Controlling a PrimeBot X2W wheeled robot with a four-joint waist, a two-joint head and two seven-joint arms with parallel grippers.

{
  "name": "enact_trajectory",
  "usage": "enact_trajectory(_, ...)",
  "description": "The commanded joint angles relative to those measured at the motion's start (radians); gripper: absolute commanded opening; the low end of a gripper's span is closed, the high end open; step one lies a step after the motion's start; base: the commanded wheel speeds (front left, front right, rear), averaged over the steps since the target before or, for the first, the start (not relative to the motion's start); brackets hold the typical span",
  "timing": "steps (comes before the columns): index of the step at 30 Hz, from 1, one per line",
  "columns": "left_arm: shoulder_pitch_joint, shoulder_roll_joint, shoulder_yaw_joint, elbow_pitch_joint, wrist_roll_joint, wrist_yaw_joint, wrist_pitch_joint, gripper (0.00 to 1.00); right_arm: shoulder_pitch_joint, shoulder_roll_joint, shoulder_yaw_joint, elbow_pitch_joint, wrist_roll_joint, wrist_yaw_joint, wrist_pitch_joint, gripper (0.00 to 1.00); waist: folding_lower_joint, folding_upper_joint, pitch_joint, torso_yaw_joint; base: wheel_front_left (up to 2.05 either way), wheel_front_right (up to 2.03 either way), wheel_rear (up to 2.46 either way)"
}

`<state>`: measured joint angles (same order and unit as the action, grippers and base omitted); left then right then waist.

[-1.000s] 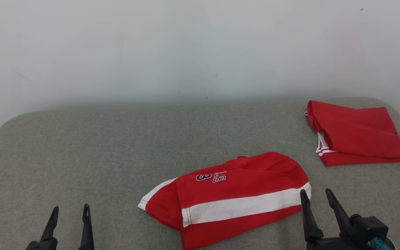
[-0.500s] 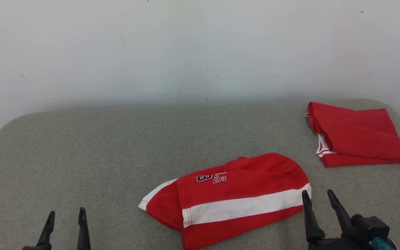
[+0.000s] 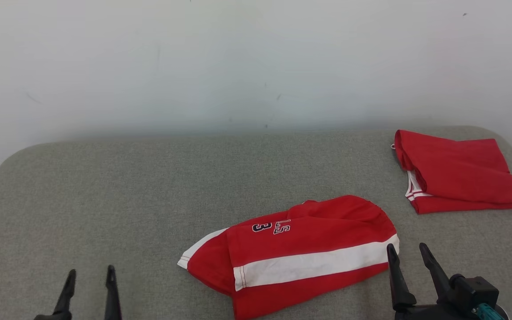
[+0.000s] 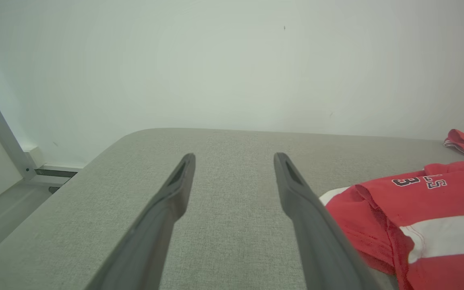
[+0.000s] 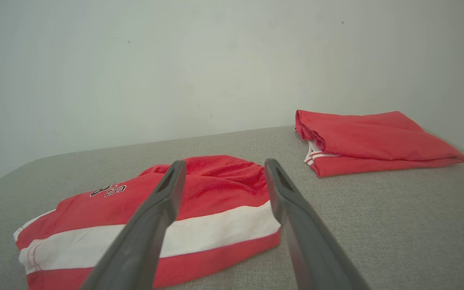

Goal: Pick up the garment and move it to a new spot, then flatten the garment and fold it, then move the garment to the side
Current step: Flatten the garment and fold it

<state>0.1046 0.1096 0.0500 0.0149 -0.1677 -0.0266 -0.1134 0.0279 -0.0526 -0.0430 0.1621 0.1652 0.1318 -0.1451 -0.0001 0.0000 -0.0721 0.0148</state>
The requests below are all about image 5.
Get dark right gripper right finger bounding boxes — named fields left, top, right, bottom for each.
left=264, top=158, right=372, bottom=290

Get red basketball jersey number 23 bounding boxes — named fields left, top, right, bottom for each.
left=294, top=109, right=464, bottom=178

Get red shorts with white stripe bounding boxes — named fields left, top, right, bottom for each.
left=13, top=155, right=282, bottom=290

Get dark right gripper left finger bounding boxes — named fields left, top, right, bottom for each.
left=79, top=159, right=187, bottom=290

